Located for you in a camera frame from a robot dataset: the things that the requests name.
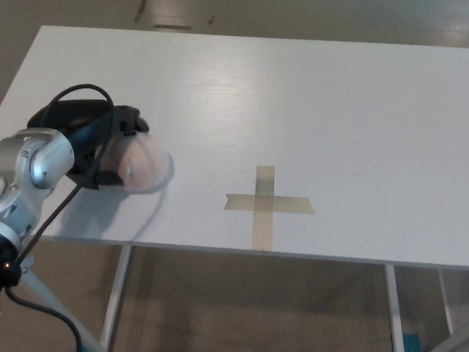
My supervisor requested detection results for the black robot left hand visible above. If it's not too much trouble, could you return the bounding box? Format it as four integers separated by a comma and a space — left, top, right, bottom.
26, 98, 151, 191

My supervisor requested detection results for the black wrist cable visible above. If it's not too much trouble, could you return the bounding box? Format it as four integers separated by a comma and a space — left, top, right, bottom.
0, 84, 119, 352

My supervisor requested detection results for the white metal table leg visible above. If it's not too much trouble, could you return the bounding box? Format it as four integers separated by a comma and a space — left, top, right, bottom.
99, 244, 133, 348
437, 268, 456, 337
385, 264, 406, 352

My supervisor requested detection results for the pink dumpling plush toy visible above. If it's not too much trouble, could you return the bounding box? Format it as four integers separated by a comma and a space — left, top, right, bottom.
100, 133, 171, 194

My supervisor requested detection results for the teal floor tape piece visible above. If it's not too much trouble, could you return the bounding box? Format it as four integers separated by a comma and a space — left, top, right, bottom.
402, 331, 421, 352

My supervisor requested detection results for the light blue metal stand leg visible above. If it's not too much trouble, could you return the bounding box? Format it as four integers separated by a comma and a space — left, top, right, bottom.
17, 255, 106, 352

